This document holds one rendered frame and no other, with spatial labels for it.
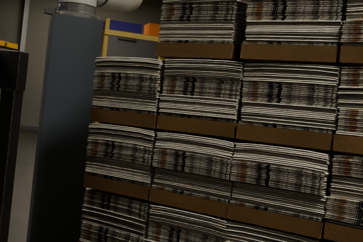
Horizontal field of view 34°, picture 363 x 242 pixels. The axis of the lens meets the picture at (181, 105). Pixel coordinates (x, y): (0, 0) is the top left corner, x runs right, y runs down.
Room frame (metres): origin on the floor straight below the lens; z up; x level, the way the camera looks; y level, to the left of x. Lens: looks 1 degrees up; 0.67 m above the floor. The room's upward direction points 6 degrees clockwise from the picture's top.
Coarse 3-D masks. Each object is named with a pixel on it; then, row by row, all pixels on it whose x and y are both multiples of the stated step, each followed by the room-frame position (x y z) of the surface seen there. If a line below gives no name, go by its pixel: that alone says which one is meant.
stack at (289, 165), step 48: (96, 96) 2.03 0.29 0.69; (144, 96) 1.91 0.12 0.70; (192, 96) 1.80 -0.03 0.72; (240, 96) 1.71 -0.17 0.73; (288, 96) 1.62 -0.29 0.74; (336, 96) 1.54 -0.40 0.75; (96, 144) 2.01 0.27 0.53; (144, 144) 1.89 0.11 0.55; (192, 144) 1.79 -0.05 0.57; (240, 144) 1.69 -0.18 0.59; (96, 192) 2.01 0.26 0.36; (192, 192) 1.78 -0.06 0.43; (240, 192) 1.68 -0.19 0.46; (288, 192) 1.60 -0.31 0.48; (336, 192) 1.52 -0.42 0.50; (96, 240) 1.99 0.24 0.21; (144, 240) 1.88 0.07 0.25; (192, 240) 1.77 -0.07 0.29; (240, 240) 1.67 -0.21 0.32; (288, 240) 1.59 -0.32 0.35
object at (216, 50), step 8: (160, 48) 1.89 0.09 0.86; (168, 48) 1.87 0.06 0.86; (176, 48) 1.85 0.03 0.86; (184, 48) 1.83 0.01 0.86; (192, 48) 1.81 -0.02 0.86; (200, 48) 1.79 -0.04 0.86; (208, 48) 1.78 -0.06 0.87; (216, 48) 1.76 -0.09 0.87; (224, 48) 1.74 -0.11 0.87; (232, 48) 1.73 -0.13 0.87; (240, 48) 1.77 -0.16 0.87; (176, 56) 1.85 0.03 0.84; (184, 56) 1.83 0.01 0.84; (192, 56) 1.81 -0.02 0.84; (200, 56) 1.79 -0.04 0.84; (208, 56) 1.78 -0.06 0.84; (216, 56) 1.76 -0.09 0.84; (224, 56) 1.74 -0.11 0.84; (232, 56) 1.74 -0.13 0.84
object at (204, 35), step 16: (176, 0) 1.86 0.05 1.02; (192, 0) 1.82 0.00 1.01; (208, 0) 1.80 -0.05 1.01; (224, 0) 1.75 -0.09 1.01; (240, 0) 1.74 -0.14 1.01; (176, 16) 1.86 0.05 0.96; (192, 16) 1.83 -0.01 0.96; (208, 16) 1.80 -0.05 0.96; (224, 16) 1.76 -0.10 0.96; (240, 16) 1.76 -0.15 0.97; (160, 32) 1.90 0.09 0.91; (176, 32) 1.86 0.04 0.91; (192, 32) 1.82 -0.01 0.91; (208, 32) 1.79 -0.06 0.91; (224, 32) 1.75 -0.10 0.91; (240, 32) 1.77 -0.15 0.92
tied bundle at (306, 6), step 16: (256, 0) 1.69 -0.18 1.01; (272, 0) 1.66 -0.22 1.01; (288, 0) 1.63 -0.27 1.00; (304, 0) 1.61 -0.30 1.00; (320, 0) 1.58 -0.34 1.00; (336, 0) 1.56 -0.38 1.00; (256, 16) 1.69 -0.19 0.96; (272, 16) 1.66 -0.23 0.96; (288, 16) 1.63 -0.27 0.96; (304, 16) 1.61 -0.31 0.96; (320, 16) 1.58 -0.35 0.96; (336, 16) 1.56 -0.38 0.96; (256, 32) 1.68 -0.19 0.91; (272, 32) 1.65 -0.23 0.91; (288, 32) 1.63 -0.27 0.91; (304, 32) 1.60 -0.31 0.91; (320, 32) 1.57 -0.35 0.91; (336, 32) 1.55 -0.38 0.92; (320, 64) 1.59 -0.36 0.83; (336, 64) 1.58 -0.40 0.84
